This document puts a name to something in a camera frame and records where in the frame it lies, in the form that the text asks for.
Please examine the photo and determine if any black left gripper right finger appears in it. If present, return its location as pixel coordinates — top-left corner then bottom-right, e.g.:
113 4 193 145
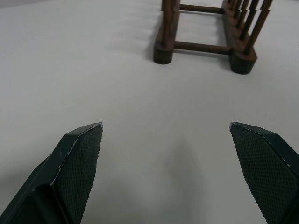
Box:
228 121 299 224

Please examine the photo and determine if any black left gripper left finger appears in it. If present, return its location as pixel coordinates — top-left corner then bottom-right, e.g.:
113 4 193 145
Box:
0 122 104 224

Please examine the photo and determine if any dark wooden dish rack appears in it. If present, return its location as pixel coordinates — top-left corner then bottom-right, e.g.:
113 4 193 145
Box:
153 0 274 75

